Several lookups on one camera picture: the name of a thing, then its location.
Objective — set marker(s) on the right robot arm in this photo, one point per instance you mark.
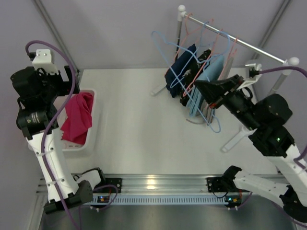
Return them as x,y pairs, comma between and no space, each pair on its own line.
266,119

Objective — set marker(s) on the slotted cable duct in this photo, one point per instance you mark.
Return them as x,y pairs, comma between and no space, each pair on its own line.
99,200

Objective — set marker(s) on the black patterned trousers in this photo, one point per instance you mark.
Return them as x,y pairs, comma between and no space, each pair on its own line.
193,68

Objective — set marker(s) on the light blue trousers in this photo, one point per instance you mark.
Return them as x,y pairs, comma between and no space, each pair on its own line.
198,93

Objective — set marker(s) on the light blue wire hanger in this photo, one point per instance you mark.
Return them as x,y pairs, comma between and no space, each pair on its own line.
199,52

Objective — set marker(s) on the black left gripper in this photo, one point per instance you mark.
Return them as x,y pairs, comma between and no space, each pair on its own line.
68,78

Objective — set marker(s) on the white plastic bin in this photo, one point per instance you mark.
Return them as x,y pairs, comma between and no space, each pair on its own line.
73,150

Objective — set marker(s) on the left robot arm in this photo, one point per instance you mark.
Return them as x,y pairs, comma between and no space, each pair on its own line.
37,120

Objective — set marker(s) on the pink trousers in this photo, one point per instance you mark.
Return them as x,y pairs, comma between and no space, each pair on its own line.
79,118

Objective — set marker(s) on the grey trousers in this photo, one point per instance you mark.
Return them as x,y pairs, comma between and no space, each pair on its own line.
211,112

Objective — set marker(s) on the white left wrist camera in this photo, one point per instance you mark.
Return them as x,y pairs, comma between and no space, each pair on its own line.
44,59

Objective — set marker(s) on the navy blue trousers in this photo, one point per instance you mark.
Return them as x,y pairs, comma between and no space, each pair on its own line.
174,79

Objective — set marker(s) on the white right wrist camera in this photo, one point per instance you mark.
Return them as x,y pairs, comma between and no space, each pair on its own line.
252,74

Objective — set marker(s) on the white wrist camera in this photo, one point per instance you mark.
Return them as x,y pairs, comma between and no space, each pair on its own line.
44,59
252,74

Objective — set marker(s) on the aluminium mounting rail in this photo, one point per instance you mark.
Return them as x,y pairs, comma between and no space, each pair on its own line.
167,184

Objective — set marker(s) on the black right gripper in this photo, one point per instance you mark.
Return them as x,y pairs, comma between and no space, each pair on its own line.
224,95

